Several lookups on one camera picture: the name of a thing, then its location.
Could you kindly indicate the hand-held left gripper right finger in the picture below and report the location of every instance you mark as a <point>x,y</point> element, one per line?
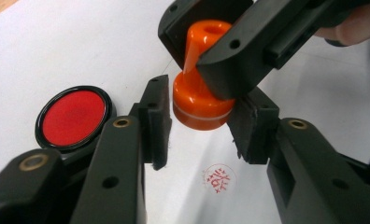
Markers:
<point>304,174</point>

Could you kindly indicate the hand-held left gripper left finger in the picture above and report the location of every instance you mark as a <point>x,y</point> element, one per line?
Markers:
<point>120,168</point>

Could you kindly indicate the orange stamp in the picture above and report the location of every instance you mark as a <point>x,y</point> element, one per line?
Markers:
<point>192,99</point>

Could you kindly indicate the round red ink pad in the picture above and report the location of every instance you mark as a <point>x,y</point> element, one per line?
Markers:
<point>74,118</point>

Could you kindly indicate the small white paper sheet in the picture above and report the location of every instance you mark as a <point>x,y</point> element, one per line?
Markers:
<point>189,189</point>

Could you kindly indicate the large white table cover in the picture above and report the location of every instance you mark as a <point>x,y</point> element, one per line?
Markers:
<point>49,46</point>

